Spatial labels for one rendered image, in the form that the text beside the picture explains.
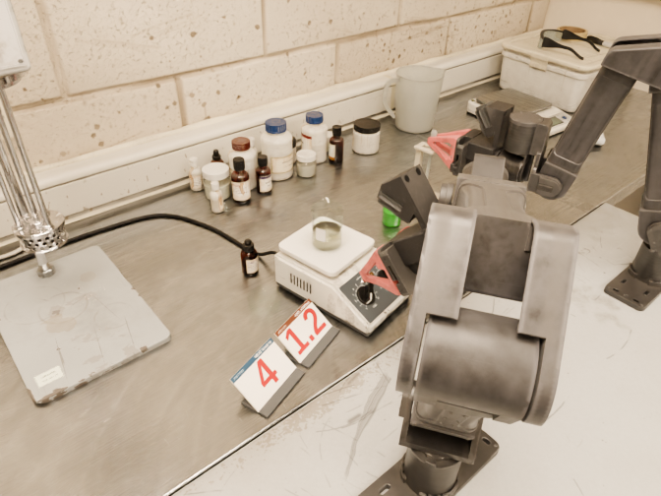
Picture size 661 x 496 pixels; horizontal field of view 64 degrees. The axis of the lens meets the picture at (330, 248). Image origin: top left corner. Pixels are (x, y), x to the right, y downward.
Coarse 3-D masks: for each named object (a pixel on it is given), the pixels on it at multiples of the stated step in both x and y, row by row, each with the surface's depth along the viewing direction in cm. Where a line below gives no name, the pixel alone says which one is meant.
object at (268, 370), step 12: (276, 348) 76; (264, 360) 74; (276, 360) 75; (252, 372) 72; (264, 372) 73; (276, 372) 74; (240, 384) 70; (252, 384) 71; (264, 384) 72; (252, 396) 71; (264, 396) 72
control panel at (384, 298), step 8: (376, 272) 86; (352, 280) 83; (360, 280) 84; (344, 288) 82; (352, 288) 82; (376, 288) 84; (384, 288) 85; (352, 296) 82; (376, 296) 84; (384, 296) 84; (392, 296) 85; (360, 304) 82; (376, 304) 83; (384, 304) 84; (360, 312) 81; (368, 312) 81; (376, 312) 82; (368, 320) 81
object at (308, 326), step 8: (312, 304) 83; (304, 312) 81; (312, 312) 82; (296, 320) 80; (304, 320) 81; (312, 320) 82; (320, 320) 83; (288, 328) 78; (296, 328) 79; (304, 328) 80; (312, 328) 81; (320, 328) 82; (280, 336) 77; (288, 336) 78; (296, 336) 79; (304, 336) 80; (312, 336) 80; (288, 344) 77; (296, 344) 78; (304, 344) 79; (296, 352) 78
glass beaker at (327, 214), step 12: (312, 204) 83; (324, 204) 85; (336, 204) 84; (312, 216) 82; (324, 216) 81; (336, 216) 86; (312, 228) 84; (324, 228) 82; (336, 228) 83; (312, 240) 85; (324, 240) 83; (336, 240) 84; (324, 252) 85
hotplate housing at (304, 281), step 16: (288, 256) 87; (368, 256) 88; (288, 272) 87; (304, 272) 84; (352, 272) 84; (288, 288) 90; (304, 288) 86; (320, 288) 83; (336, 288) 81; (320, 304) 85; (336, 304) 82; (352, 304) 81; (400, 304) 88; (352, 320) 82; (384, 320) 85; (368, 336) 82
